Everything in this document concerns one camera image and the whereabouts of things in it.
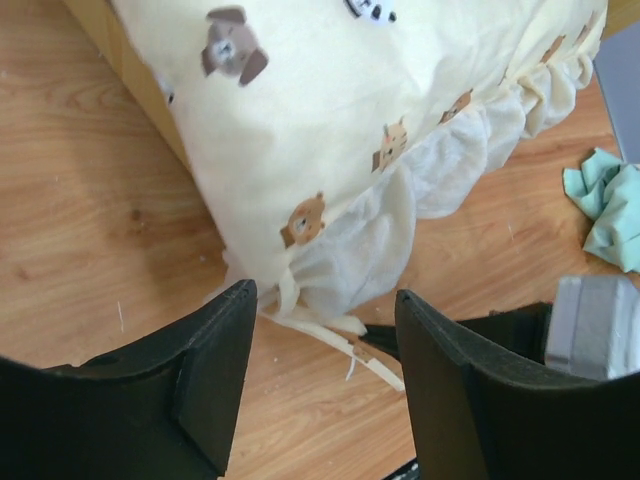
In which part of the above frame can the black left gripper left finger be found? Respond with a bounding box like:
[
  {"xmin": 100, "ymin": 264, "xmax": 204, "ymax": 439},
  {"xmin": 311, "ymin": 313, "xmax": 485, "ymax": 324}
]
[{"xmin": 1, "ymin": 280, "xmax": 257, "ymax": 479}]

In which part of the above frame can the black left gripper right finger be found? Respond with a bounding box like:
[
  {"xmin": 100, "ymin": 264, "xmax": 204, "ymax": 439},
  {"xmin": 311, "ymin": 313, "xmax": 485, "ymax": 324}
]
[{"xmin": 395, "ymin": 290, "xmax": 639, "ymax": 479}]

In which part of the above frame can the cream animal print mattress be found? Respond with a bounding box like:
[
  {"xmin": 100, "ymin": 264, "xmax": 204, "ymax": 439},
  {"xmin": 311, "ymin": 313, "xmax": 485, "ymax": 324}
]
[{"xmin": 109, "ymin": 1, "xmax": 608, "ymax": 390}]

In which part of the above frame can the wooden pet bed frame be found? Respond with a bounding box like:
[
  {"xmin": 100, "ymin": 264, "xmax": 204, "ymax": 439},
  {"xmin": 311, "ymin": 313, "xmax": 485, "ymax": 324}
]
[{"xmin": 63, "ymin": 0, "xmax": 190, "ymax": 170}]

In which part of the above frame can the mint green cloth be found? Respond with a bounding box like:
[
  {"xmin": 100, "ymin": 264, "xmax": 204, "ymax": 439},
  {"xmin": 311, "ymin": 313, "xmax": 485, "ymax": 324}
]
[{"xmin": 562, "ymin": 148, "xmax": 639, "ymax": 273}]

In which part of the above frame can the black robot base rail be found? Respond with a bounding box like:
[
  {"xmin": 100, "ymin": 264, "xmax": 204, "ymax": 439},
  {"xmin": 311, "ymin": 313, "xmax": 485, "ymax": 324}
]
[{"xmin": 364, "ymin": 274, "xmax": 640, "ymax": 480}]

